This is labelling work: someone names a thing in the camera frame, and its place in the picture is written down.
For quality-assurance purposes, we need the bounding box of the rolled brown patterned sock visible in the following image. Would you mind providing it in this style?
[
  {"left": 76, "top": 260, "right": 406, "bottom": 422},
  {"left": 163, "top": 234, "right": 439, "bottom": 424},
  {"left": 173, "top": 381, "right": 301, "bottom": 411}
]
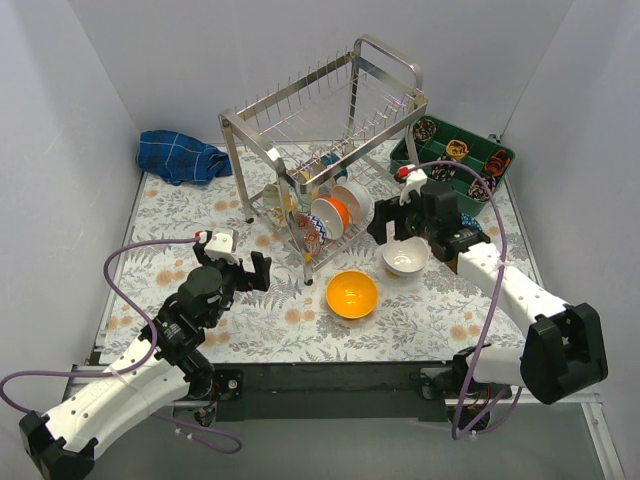
[{"left": 467, "top": 177, "right": 498, "bottom": 202}]

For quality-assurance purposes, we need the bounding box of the steel two-tier dish rack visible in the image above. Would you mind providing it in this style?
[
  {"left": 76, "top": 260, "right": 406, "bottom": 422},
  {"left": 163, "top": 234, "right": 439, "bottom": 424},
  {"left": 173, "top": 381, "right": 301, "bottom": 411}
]
[{"left": 219, "top": 34, "right": 428, "bottom": 285}]

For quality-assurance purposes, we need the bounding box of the blue zigzag patterned bowl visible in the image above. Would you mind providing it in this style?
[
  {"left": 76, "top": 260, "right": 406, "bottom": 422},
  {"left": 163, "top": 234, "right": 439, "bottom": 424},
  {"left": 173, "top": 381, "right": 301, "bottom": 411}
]
[{"left": 299, "top": 214, "right": 327, "bottom": 247}]

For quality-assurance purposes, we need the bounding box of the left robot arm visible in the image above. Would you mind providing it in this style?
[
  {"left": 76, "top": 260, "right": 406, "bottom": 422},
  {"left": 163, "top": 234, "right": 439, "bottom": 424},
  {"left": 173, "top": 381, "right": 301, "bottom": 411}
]
[{"left": 19, "top": 244, "right": 272, "bottom": 479}]

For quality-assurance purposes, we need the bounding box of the rolled yellow sock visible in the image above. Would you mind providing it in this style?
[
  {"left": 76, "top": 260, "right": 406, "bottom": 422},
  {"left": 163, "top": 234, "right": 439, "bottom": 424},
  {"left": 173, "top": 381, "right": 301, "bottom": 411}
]
[{"left": 445, "top": 139, "right": 469, "bottom": 161}]

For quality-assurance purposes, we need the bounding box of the aluminium frame rail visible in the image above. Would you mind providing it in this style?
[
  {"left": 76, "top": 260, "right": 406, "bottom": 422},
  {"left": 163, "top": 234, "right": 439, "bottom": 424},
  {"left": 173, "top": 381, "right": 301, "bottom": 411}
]
[{"left": 42, "top": 363, "right": 626, "bottom": 480}]

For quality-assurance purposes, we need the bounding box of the dark teal bowl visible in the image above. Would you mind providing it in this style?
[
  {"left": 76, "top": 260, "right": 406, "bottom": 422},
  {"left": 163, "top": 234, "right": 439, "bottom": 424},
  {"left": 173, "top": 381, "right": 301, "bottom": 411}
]
[{"left": 320, "top": 152, "right": 348, "bottom": 184}]

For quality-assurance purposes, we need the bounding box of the cream floral bowl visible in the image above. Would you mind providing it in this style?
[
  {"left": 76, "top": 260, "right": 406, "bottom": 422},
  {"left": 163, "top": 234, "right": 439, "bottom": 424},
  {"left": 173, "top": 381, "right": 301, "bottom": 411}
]
[{"left": 262, "top": 181, "right": 319, "bottom": 228}]

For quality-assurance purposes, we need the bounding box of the white bowl red diamond pattern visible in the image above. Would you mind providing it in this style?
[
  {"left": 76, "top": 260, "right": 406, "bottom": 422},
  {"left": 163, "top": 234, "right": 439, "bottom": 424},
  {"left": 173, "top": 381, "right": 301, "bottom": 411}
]
[{"left": 460, "top": 212, "right": 483, "bottom": 233}]

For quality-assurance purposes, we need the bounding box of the blue plaid cloth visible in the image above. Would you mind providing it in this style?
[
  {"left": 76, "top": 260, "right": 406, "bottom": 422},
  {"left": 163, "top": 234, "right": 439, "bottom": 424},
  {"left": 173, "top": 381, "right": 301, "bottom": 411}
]
[{"left": 135, "top": 130, "right": 232, "bottom": 186}]

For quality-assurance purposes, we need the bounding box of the red patterned bowl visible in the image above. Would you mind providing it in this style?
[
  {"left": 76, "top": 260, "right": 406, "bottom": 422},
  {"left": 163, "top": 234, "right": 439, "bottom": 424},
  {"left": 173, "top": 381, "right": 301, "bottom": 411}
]
[{"left": 294, "top": 213, "right": 321, "bottom": 257}]

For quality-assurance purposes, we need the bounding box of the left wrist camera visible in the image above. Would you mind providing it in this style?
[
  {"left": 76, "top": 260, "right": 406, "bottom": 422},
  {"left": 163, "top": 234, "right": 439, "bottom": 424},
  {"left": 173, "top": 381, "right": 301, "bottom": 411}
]
[{"left": 197, "top": 228, "right": 239, "bottom": 265}]

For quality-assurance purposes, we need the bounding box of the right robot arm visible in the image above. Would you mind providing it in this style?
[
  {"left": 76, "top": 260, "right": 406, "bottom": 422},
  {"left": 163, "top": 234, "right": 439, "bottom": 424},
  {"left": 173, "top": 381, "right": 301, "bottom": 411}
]
[{"left": 367, "top": 183, "right": 609, "bottom": 405}]

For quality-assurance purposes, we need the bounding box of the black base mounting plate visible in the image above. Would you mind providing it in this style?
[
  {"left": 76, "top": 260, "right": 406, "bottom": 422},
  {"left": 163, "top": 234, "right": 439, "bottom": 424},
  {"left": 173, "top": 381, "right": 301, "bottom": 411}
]
[{"left": 213, "top": 361, "right": 458, "bottom": 422}]

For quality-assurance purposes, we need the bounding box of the yellow bowl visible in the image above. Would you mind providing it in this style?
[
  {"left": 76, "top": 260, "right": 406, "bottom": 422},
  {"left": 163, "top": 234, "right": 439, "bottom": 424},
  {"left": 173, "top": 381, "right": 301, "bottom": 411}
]
[{"left": 325, "top": 270, "right": 379, "bottom": 320}]

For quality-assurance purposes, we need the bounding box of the plain white ribbed bowl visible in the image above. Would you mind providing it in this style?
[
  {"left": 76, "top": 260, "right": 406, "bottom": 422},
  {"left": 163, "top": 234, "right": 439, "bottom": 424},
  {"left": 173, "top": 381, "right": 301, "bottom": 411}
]
[{"left": 382, "top": 237, "right": 430, "bottom": 276}]

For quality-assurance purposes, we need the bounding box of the orange and white bowl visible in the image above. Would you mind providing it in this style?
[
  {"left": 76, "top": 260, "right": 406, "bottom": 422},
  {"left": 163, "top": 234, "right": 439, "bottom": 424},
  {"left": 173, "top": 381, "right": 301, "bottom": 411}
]
[{"left": 311, "top": 197, "right": 349, "bottom": 240}]

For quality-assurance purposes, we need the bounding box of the rolled dark floral sock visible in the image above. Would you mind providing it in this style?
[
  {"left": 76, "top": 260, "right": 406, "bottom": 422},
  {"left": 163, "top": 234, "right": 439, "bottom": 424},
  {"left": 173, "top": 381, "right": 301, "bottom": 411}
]
[{"left": 412, "top": 117, "right": 437, "bottom": 144}]

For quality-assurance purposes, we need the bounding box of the white grey-rimmed bowl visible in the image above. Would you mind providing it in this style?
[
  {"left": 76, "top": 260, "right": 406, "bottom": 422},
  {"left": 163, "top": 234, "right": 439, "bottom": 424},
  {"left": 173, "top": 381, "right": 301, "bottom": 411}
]
[{"left": 331, "top": 180, "right": 373, "bottom": 225}]

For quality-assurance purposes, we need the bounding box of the floral table mat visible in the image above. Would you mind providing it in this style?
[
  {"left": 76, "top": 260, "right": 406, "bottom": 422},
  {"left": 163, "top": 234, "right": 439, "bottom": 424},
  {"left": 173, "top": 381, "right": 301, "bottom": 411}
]
[{"left": 97, "top": 139, "right": 560, "bottom": 365}]

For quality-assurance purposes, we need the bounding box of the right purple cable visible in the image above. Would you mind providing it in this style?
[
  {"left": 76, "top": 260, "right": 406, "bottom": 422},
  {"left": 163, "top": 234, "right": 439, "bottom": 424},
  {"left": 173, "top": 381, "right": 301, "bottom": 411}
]
[{"left": 404, "top": 160, "right": 522, "bottom": 441}]

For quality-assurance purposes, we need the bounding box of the green compartment tray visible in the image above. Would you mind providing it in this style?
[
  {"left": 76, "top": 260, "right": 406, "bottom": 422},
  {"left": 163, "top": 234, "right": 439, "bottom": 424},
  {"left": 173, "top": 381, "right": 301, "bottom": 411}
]
[{"left": 414, "top": 115, "right": 516, "bottom": 217}]

